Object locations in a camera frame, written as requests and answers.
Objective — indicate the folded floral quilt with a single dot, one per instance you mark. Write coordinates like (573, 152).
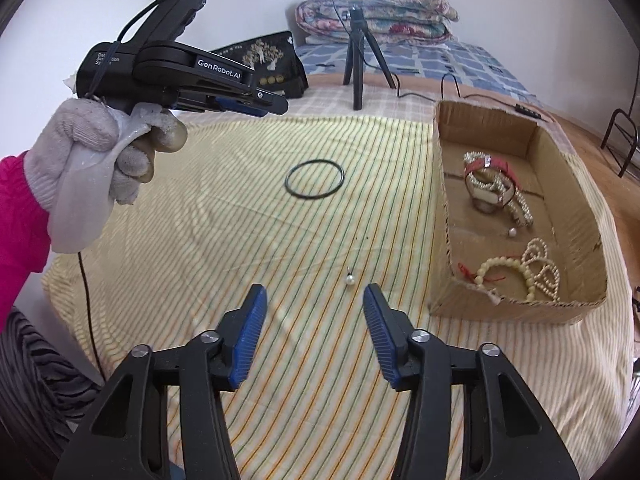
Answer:
(400, 15)

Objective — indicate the black snack bag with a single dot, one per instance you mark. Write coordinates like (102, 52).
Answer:
(280, 60)

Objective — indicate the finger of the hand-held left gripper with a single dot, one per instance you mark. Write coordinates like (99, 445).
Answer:
(270, 101)
(235, 108)

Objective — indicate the pearl earring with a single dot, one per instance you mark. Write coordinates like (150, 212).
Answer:
(350, 280)

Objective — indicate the black bangle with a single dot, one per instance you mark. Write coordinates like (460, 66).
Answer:
(287, 180)

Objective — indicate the person's left forearm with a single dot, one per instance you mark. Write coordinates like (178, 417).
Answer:
(20, 220)

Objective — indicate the blue patterned bedsheet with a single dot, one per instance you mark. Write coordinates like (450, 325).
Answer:
(440, 65)

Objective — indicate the yellow striped cloth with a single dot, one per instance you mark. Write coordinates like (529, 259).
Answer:
(225, 235)

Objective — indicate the cardboard box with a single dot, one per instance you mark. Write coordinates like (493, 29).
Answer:
(570, 220)

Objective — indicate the black clothes rack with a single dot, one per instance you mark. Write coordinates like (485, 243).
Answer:
(607, 130)

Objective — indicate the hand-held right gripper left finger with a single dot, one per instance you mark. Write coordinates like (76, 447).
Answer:
(247, 340)

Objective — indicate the person's left hand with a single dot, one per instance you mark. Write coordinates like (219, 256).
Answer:
(85, 125)

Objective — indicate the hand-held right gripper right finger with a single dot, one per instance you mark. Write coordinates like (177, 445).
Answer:
(385, 340)

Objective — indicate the black tripod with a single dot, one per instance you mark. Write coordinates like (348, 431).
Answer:
(356, 60)

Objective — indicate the person's dark striped clothing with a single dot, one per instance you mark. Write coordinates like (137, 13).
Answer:
(40, 385)

